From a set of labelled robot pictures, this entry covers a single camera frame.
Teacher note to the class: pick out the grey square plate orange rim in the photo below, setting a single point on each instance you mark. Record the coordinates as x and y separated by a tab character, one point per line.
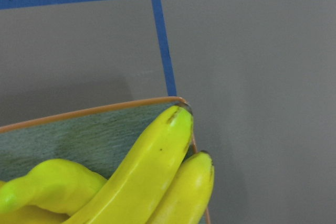
97	138

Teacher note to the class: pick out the yellow banana top basket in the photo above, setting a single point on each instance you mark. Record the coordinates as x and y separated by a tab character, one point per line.
134	190

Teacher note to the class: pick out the yellow banana front basket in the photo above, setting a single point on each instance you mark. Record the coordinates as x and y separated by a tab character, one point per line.
188	195

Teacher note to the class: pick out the yellow banana basket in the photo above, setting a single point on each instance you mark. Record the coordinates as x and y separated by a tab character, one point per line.
134	190
188	195

